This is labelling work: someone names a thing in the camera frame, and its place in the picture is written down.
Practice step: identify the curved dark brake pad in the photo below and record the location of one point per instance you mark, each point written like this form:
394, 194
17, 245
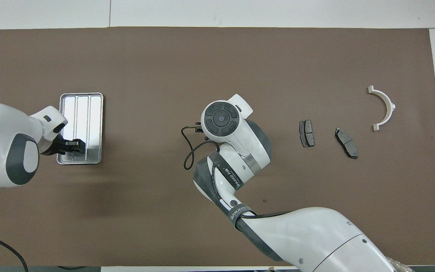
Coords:
347, 143

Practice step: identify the silver metal tray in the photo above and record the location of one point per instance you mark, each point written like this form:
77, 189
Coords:
89, 113

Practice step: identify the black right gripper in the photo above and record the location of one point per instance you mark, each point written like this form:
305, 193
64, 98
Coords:
198, 131

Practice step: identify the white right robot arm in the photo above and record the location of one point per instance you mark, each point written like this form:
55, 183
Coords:
308, 234

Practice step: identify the brown table mat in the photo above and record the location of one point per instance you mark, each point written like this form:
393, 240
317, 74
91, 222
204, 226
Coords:
240, 56

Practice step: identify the rectangular dark brake pad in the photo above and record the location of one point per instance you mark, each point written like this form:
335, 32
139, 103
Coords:
307, 133

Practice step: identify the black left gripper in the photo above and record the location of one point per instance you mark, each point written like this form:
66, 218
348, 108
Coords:
57, 147

